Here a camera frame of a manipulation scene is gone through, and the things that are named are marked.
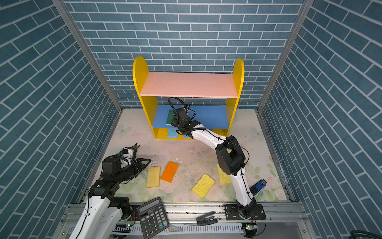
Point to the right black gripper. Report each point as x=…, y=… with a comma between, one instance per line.
x=174, y=122

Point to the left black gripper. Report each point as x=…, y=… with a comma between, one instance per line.
x=140, y=164

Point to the dark green scrub sponge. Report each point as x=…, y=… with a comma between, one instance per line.
x=170, y=117

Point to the orange sponge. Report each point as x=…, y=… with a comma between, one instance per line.
x=169, y=172

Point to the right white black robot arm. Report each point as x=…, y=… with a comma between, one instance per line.
x=230, y=156

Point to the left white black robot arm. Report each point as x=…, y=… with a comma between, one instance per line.
x=103, y=209

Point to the yellow pink blue shelf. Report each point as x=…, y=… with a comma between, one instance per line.
x=219, y=119

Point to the pale yellow sponge left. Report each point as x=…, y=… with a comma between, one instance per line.
x=153, y=177

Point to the black desk calculator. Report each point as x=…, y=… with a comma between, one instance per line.
x=152, y=217

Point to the yellow sponge front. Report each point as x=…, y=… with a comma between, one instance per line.
x=203, y=186

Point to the yellow sponge right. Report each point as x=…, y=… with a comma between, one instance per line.
x=223, y=177

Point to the black binder clip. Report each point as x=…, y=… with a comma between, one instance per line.
x=207, y=219

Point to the green handled pliers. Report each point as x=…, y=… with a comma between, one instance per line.
x=135, y=147

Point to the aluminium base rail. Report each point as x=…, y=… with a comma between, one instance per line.
x=284, y=220

